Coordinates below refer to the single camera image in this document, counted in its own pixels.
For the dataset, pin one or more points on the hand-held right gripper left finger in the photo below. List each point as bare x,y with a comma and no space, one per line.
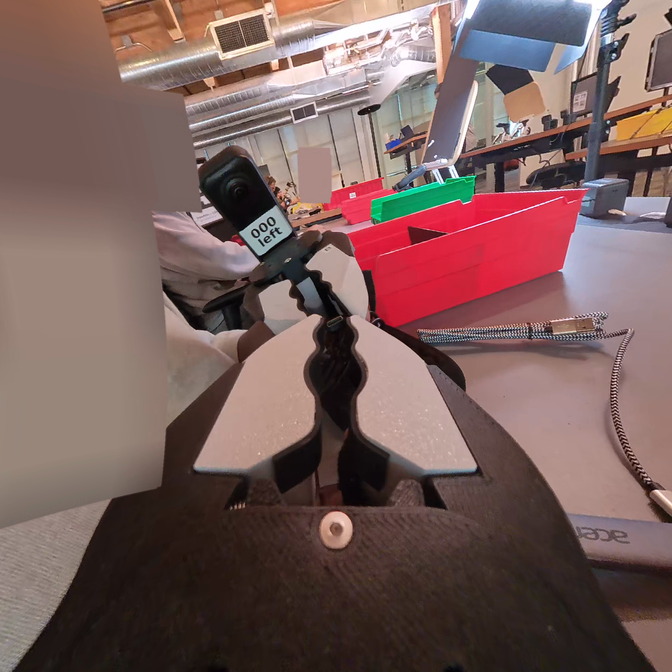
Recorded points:
262,414

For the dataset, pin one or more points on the yellow bin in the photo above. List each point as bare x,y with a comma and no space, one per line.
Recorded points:
645,125

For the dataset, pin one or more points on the large red storage bin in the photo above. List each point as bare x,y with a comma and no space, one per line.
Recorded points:
462,273

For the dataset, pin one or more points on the black and tan board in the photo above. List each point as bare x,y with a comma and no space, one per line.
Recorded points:
519,94

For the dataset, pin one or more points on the black computer monitor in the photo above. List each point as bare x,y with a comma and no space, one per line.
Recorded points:
582,97
662,60

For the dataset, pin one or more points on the black light stand pole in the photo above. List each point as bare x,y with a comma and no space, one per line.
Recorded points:
603,105

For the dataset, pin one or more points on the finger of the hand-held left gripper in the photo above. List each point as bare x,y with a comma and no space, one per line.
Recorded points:
346,278
309,296

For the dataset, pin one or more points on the small grey box device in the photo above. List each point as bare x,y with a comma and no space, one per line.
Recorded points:
603,197

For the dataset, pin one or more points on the small red storage bin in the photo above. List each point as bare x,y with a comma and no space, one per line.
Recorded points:
362,188
357,210

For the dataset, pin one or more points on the black office chair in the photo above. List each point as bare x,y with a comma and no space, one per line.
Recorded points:
556,173

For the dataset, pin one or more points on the grey usb hub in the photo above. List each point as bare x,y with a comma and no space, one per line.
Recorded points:
630,551

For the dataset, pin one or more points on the long wooden desk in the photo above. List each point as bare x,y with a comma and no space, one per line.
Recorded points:
525,141

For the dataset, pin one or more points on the person's left forearm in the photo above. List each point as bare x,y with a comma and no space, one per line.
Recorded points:
199,252

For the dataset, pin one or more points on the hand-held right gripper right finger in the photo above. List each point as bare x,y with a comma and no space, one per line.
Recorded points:
409,414

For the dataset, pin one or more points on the green storage bin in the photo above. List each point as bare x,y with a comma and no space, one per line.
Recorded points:
420,202

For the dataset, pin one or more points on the tablet with white edge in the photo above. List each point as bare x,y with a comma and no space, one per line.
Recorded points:
451,120

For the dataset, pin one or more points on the small black wrist rest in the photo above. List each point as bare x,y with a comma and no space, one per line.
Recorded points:
446,367

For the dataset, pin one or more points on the grey fabric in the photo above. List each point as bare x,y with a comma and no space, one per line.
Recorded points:
42,577

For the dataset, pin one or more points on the black chair armrest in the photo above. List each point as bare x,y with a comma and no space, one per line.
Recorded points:
223,302

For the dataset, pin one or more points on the white ceiling air vent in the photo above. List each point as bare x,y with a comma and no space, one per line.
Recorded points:
241,32

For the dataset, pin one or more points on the studio light panel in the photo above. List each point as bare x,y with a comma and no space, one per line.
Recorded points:
525,26

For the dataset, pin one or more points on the black floor lamp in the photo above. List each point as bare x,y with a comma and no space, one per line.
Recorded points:
374,141

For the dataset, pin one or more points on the person's left hand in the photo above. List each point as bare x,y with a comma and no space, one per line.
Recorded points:
254,341

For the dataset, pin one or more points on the silver air duct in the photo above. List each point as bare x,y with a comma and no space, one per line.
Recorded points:
315,29

